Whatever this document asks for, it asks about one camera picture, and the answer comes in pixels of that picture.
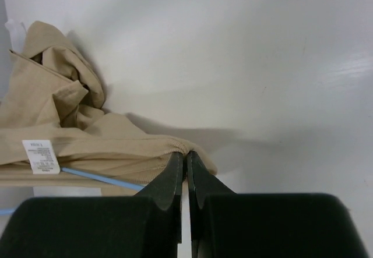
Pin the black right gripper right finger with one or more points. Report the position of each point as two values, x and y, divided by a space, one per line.
228 224

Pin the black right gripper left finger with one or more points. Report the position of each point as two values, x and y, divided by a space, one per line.
147 224

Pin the light blue wire hanger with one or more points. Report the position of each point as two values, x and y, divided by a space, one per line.
103 179

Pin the beige t shirt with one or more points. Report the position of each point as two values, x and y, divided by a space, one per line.
55 95

